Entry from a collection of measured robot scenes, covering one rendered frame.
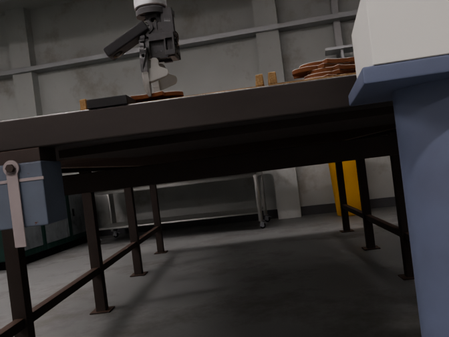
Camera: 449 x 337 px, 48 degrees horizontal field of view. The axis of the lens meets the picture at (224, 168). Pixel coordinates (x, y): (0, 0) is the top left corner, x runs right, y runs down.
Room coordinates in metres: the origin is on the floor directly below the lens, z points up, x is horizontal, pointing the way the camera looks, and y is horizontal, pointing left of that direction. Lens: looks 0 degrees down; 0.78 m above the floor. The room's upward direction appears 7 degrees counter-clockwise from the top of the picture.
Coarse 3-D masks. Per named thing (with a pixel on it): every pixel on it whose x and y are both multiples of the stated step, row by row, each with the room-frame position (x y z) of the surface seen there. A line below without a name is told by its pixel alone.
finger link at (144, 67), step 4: (140, 44) 1.14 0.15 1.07; (144, 44) 1.14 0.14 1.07; (140, 48) 1.13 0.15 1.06; (144, 48) 1.13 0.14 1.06; (140, 52) 1.13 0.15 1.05; (144, 52) 1.12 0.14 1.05; (140, 56) 1.12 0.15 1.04; (144, 56) 1.12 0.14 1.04; (148, 56) 1.14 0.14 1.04; (140, 60) 1.12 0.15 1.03; (144, 60) 1.12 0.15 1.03; (140, 64) 1.12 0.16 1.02; (144, 64) 1.12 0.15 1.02; (144, 68) 1.12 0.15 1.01
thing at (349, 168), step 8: (352, 160) 6.06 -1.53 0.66; (344, 168) 6.08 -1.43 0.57; (352, 168) 6.06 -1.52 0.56; (336, 176) 6.15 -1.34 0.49; (344, 176) 6.09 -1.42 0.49; (352, 176) 6.07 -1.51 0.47; (336, 184) 6.17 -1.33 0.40; (352, 184) 6.07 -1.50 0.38; (336, 192) 6.20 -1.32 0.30; (352, 192) 6.08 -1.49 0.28; (336, 200) 6.23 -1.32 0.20; (352, 200) 6.08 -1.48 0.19; (336, 208) 6.28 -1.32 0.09; (360, 208) 6.09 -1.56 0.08
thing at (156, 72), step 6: (150, 60) 1.14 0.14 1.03; (156, 60) 1.14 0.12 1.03; (150, 66) 1.13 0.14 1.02; (156, 66) 1.13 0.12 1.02; (144, 72) 1.12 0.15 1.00; (150, 72) 1.13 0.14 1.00; (156, 72) 1.13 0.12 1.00; (162, 72) 1.13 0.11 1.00; (168, 72) 1.13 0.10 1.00; (144, 78) 1.12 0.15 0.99; (150, 78) 1.12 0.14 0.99; (156, 78) 1.12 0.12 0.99; (144, 84) 1.12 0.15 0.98; (150, 84) 1.13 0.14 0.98; (144, 90) 1.13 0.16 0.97; (150, 90) 1.12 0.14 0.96; (150, 96) 1.12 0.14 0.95
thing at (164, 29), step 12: (144, 12) 1.15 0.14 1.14; (156, 12) 1.15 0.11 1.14; (168, 12) 1.16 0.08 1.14; (156, 24) 1.16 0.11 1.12; (168, 24) 1.16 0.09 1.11; (144, 36) 1.15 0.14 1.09; (156, 36) 1.14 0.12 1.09; (168, 36) 1.14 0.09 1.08; (156, 48) 1.15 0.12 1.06; (168, 48) 1.15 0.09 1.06; (168, 60) 1.20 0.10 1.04
